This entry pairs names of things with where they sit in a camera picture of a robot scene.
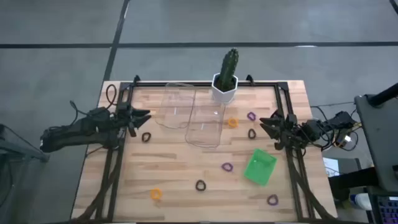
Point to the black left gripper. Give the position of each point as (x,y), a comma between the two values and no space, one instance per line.
(124,115)

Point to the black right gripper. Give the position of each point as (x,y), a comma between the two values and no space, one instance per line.
(287,130)

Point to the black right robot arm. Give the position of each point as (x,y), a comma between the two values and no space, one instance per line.
(311,129)

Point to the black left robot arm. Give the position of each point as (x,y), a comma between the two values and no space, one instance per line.
(71,133)

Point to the small clear plastic bin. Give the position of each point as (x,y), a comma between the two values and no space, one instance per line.
(174,105)

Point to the green plastic basket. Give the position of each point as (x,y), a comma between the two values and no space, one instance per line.
(259,168)

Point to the white hexagonal plant pot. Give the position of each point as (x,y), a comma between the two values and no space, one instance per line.
(222,96)

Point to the large clear plastic bin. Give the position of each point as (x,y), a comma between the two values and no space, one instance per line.
(203,130)

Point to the green cactus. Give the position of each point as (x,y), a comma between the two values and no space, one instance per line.
(228,68)

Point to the white paper sheet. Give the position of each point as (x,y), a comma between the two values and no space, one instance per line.
(329,165)

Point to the black side stand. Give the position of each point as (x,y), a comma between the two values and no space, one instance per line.
(351,180)

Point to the grey side desk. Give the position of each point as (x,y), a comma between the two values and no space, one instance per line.
(382,140)

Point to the white bottle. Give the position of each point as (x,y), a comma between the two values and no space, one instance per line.
(362,201)

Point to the black pole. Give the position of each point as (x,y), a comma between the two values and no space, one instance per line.
(385,95)

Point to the grey metal cart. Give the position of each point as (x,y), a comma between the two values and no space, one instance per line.
(18,149)

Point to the backlit keyboard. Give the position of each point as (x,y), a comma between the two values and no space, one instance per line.
(388,211)

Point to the black metal table frame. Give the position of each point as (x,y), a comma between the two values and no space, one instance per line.
(264,84)

